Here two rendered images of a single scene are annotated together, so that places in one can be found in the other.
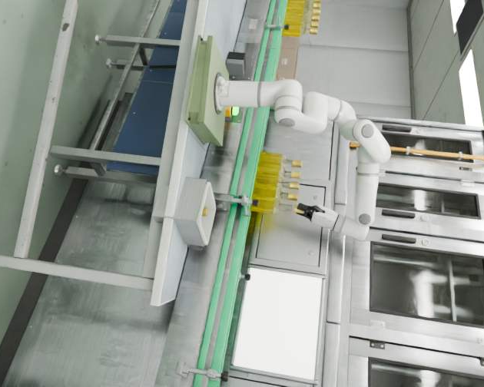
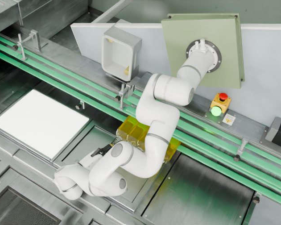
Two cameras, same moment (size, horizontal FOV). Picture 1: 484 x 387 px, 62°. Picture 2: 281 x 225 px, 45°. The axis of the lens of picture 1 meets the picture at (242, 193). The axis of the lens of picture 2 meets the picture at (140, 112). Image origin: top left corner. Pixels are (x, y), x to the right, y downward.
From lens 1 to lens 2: 157 cm
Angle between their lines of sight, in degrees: 54
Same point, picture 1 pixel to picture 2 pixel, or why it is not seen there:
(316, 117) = (144, 102)
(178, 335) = (58, 50)
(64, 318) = not seen: hidden behind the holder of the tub
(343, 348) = not seen: outside the picture
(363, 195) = (77, 167)
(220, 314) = (58, 72)
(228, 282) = (75, 81)
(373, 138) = (109, 157)
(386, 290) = (13, 207)
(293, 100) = (163, 81)
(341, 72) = not seen: outside the picture
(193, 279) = (87, 65)
